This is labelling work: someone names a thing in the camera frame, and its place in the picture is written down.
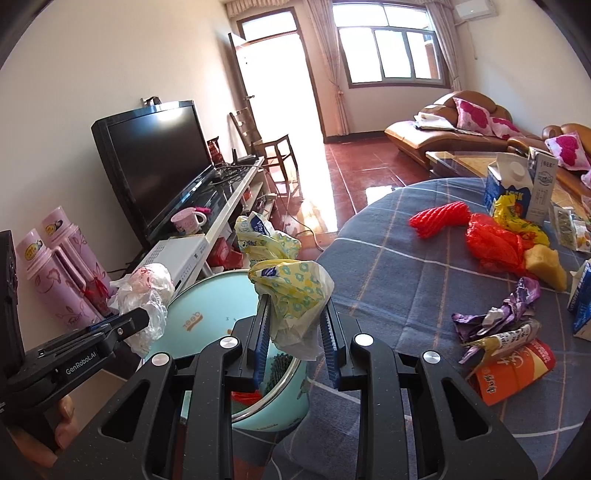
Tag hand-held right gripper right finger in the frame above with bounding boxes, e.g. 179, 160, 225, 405
320, 298, 539, 480

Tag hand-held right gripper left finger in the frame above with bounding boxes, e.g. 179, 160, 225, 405
51, 293, 273, 480

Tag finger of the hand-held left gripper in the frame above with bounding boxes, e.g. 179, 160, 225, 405
88, 307, 151, 342

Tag clear plastic bag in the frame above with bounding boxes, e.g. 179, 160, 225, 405
108, 263, 175, 356

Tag yellow patterned plastic bag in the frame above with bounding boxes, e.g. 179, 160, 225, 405
235, 212, 302, 266
248, 258, 334, 361

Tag light blue metal bin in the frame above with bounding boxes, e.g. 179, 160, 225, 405
143, 269, 310, 432

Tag orange snack packet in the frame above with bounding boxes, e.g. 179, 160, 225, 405
468, 339, 557, 407

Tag red plastic bag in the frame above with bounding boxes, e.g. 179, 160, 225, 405
465, 213, 539, 278

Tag yellow sponge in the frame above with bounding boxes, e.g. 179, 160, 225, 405
524, 244, 568, 292

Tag blue and white carton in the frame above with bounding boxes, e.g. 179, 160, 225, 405
567, 259, 591, 340

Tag person's left hand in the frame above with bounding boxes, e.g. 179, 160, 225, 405
7, 394, 77, 469

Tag dark green foam net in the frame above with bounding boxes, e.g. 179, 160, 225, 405
264, 353, 295, 394

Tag white media player box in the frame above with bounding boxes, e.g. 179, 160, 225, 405
134, 235, 206, 296

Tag pink floral thermos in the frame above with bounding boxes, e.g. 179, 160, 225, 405
15, 229, 105, 330
41, 206, 114, 296

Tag red box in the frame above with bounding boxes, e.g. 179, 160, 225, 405
208, 237, 241, 268

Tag blue plaid tablecloth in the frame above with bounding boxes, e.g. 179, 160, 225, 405
249, 178, 591, 480

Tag pink mug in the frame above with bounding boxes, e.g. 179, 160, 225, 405
171, 207, 208, 235

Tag white television stand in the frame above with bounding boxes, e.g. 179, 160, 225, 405
148, 154, 278, 282

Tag black flat screen television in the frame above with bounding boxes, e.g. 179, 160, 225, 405
91, 100, 215, 245

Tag red foam fruit net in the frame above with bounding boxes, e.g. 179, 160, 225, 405
409, 200, 471, 240

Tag gold and white wrapper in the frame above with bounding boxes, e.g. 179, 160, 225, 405
459, 318, 542, 365

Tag purple foil wrapper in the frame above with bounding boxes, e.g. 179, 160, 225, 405
451, 277, 542, 344

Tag wooden chair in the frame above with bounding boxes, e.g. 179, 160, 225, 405
229, 107, 300, 183

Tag yellow plastic wrapper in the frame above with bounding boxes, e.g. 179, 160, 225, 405
492, 194, 551, 247

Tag brown leather chaise sofa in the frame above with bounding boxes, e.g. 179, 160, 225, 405
385, 91, 542, 169

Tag glass coffee table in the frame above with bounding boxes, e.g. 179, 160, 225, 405
425, 150, 522, 178

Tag blue milk carton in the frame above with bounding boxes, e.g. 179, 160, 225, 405
483, 154, 532, 217

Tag white cloth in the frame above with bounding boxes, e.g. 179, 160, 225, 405
414, 112, 455, 132

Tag brown door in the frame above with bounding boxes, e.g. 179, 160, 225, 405
228, 32, 262, 158

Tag green snack packets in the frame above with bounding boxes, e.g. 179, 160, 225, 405
549, 205, 591, 252

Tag tall white carton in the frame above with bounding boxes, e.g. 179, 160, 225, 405
526, 148, 561, 227

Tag pink flowered pillow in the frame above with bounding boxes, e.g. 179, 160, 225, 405
545, 132, 591, 171
452, 97, 497, 134
489, 117, 525, 139

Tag pale pink curtain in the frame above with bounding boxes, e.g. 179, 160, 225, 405
427, 0, 465, 90
307, 0, 352, 137

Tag brown framed window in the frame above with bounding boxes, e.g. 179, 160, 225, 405
332, 0, 451, 88

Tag white air conditioner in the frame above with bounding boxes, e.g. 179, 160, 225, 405
452, 0, 497, 20

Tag black floor cable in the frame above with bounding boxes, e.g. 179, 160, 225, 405
277, 185, 324, 247

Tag tangle of black cables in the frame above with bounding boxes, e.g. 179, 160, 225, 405
210, 164, 252, 184

